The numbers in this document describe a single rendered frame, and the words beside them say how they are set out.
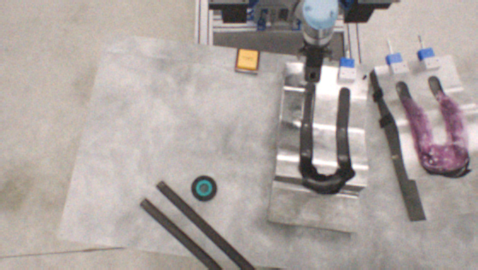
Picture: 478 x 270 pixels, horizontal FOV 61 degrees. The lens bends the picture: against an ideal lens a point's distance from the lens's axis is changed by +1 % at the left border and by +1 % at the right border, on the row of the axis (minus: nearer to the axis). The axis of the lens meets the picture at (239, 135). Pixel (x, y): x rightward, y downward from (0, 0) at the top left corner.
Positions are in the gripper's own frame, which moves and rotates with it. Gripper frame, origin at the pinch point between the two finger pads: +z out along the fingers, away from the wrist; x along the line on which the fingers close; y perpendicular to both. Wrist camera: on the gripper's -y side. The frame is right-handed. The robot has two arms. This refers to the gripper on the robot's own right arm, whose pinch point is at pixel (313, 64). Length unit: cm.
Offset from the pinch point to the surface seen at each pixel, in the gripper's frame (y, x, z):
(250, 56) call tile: 3.8, 20.8, 8.6
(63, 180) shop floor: -47, 119, 73
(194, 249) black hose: -58, 29, -4
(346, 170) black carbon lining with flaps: -30.9, -12.3, 1.4
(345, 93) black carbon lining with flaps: -6.6, -10.7, 6.6
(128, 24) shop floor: 44, 105, 88
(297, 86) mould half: -6.3, 4.3, 4.0
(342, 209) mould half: -42.4, -12.6, 4.3
